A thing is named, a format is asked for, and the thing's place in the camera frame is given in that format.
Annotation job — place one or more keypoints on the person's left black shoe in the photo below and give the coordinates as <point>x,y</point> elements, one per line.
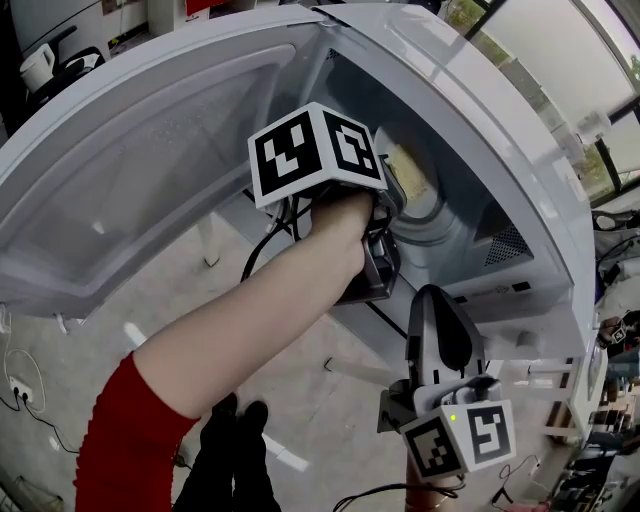
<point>225,406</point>

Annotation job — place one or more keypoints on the white microwave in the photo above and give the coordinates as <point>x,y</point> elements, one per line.
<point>150,150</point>

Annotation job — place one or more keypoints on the person's black shoe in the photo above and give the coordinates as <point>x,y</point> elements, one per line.
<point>254,414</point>
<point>225,406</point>

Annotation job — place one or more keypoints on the person's right forearm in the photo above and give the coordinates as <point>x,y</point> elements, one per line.
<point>425,495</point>

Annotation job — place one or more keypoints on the person's left forearm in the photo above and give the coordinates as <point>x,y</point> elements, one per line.
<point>240,325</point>

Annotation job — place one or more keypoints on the red cloth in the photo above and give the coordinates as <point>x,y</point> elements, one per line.
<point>197,6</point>

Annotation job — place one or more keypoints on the white power strip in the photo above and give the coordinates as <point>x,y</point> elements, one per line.
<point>21,391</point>

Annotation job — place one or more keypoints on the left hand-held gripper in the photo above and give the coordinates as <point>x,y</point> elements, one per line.
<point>290,155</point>

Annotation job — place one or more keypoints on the white electric kettle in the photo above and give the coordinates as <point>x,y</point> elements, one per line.
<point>37,67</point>

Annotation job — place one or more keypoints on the person's black trousers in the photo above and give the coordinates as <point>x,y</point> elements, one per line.
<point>225,470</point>

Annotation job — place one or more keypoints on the person's left hand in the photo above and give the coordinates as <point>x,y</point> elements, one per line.
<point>345,225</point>

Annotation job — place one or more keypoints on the person's red top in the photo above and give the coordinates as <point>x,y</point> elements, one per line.
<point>130,440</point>

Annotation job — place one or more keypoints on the white refrigerator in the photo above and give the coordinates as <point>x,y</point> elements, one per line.
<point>75,20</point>

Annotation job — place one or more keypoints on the person's right black shoe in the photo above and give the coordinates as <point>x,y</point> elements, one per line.
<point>254,414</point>

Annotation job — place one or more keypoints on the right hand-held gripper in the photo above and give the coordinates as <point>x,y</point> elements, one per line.
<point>465,435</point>

